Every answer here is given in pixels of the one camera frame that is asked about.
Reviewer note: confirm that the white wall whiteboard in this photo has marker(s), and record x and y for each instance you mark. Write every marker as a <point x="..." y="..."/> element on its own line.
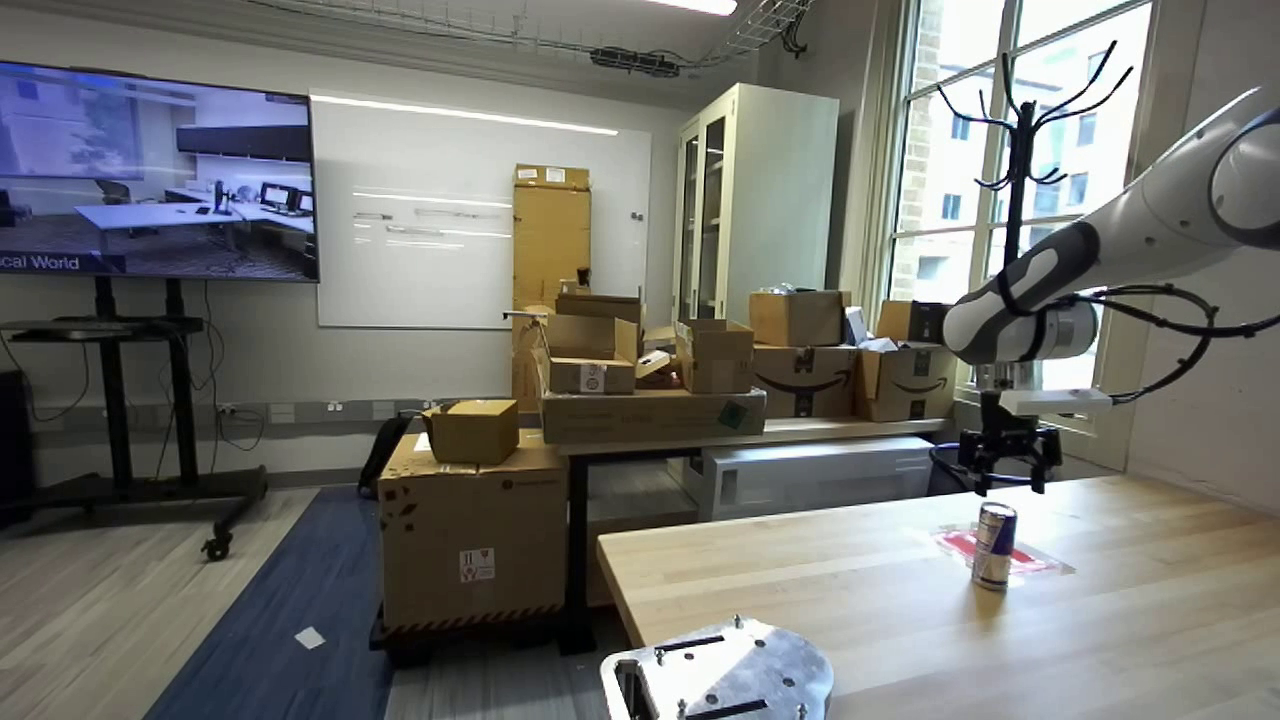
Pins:
<point x="427" y="214"/>

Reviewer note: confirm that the white radiator unit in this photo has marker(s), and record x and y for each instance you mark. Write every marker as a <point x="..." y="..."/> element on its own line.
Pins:
<point x="813" y="479"/>

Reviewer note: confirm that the ceiling light panel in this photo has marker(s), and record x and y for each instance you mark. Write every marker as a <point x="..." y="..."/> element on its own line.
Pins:
<point x="699" y="5"/>

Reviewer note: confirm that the silver metal mounting plate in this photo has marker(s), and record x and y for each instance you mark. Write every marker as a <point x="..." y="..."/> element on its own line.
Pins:
<point x="723" y="674"/>

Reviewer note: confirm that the white paper scrap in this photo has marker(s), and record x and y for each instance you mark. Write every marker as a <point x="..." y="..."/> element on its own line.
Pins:
<point x="308" y="639"/>

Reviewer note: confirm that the black frame side table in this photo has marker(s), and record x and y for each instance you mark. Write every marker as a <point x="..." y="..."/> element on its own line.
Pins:
<point x="579" y="560"/>

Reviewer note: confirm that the blue carpet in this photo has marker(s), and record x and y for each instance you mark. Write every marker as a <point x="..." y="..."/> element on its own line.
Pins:
<point x="295" y="585"/>

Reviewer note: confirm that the narrow cardboard box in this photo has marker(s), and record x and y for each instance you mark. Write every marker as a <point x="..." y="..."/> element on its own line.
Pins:
<point x="723" y="359"/>

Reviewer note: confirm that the blue and silver drink can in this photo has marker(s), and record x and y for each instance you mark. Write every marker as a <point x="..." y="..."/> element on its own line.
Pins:
<point x="993" y="547"/>

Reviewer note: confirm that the long flat cardboard box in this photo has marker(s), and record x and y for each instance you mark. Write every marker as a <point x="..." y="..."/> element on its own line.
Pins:
<point x="643" y="417"/>

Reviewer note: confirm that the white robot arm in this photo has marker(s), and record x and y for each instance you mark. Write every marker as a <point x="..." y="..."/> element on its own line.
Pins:
<point x="1145" y="226"/>

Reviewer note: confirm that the cardboard box with black panel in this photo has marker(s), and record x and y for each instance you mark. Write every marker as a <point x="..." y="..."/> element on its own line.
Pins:
<point x="909" y="323"/>

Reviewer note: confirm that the large paned window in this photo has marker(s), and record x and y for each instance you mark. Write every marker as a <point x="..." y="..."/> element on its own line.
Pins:
<point x="972" y="145"/>

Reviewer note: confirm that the square cardboard box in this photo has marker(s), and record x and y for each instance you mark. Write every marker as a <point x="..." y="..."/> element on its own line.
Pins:
<point x="796" y="323"/>

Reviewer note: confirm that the tall upright cardboard box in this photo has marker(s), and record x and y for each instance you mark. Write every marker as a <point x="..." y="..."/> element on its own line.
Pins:
<point x="549" y="233"/>

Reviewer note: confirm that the black speaker box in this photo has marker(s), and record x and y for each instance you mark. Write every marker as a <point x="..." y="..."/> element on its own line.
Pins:
<point x="15" y="444"/>

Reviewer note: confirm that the small plain cardboard box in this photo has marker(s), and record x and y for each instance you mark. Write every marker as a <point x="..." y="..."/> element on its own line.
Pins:
<point x="475" y="428"/>

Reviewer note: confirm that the amazon smile cardboard box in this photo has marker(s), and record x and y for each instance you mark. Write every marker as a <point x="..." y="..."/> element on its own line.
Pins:
<point x="801" y="380"/>
<point x="907" y="380"/>

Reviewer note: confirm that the cardboard box with white label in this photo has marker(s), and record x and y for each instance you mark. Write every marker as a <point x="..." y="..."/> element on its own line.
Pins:
<point x="590" y="376"/>

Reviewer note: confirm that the black rolling tv stand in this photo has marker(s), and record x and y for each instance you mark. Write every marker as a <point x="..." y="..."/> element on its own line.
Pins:
<point x="182" y="387"/>

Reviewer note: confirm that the large cardboard box with label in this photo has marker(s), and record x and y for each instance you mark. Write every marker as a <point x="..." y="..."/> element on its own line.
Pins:
<point x="464" y="547"/>

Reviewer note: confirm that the white tall cabinet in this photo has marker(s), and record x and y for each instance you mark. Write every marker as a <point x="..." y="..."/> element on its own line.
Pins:
<point x="785" y="200"/>

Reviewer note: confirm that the black coat rack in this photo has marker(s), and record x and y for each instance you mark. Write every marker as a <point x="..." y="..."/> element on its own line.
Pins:
<point x="1021" y="173"/>

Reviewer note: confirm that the large flat tv screen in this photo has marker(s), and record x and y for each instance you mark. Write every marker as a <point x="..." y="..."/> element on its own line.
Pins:
<point x="155" y="173"/>

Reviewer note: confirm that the medium cardboard box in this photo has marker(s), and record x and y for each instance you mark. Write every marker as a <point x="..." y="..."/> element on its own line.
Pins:
<point x="595" y="335"/>

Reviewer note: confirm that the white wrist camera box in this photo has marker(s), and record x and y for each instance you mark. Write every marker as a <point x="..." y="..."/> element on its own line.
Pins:
<point x="1060" y="402"/>

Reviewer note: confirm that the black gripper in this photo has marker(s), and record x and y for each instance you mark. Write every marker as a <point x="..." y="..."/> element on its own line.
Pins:
<point x="1017" y="436"/>

